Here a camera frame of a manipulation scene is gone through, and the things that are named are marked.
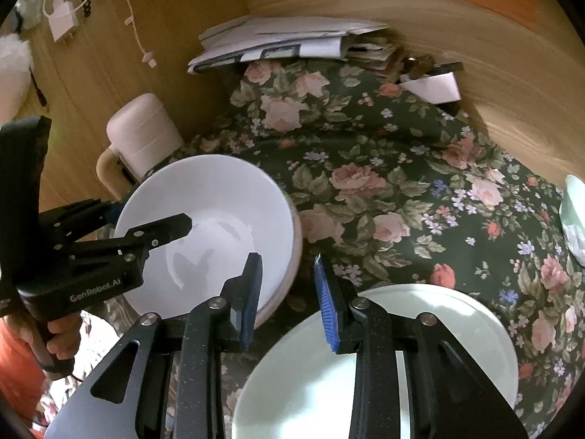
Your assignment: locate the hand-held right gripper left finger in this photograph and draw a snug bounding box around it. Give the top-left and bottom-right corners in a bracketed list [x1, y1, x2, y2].
[43, 252, 264, 439]

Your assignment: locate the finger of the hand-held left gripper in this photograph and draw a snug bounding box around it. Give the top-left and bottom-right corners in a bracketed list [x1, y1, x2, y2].
[39, 198, 122, 241]
[73, 213, 193, 259]

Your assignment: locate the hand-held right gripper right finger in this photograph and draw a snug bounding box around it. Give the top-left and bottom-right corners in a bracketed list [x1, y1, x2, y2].
[313, 254, 528, 439]

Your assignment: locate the white bowl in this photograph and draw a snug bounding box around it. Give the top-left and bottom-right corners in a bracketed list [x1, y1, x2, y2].
[114, 154, 295, 318]

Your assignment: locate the light green plate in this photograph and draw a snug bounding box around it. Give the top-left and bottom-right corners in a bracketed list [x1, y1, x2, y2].
[231, 290, 508, 439]

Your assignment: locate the person's left forearm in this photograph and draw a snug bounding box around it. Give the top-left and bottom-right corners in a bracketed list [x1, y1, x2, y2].
[0, 318, 49, 426]

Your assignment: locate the person's left hand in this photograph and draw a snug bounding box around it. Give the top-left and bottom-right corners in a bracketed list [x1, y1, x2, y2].
[46, 315, 84, 363]

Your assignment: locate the cream chair backrest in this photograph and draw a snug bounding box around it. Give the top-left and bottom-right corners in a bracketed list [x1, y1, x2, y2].
[96, 93, 184, 197]

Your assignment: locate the floral tablecloth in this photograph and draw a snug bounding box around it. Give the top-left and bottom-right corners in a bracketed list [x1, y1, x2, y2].
[39, 57, 581, 439]

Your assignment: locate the white fluffy object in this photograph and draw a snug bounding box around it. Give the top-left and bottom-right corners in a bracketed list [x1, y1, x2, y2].
[0, 32, 33, 124]

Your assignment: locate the white charger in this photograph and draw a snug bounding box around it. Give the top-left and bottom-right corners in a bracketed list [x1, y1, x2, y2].
[46, 0, 78, 43]

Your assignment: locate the stack of papers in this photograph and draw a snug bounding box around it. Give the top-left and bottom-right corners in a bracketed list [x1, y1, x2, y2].
[187, 16, 403, 74]

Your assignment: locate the white paper card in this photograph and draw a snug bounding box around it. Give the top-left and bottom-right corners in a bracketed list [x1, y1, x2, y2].
[402, 72, 461, 104]

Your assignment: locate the brown small object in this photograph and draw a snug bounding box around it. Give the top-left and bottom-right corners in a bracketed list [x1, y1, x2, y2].
[407, 55, 437, 78]

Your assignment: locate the white palette with holes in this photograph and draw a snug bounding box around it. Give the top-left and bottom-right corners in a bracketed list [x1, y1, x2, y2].
[558, 174, 585, 267]

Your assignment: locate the black cable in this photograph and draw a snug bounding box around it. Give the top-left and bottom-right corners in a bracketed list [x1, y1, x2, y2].
[28, 66, 49, 106]

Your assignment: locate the white cable with connector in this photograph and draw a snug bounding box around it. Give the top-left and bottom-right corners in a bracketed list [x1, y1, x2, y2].
[116, 0, 157, 67]

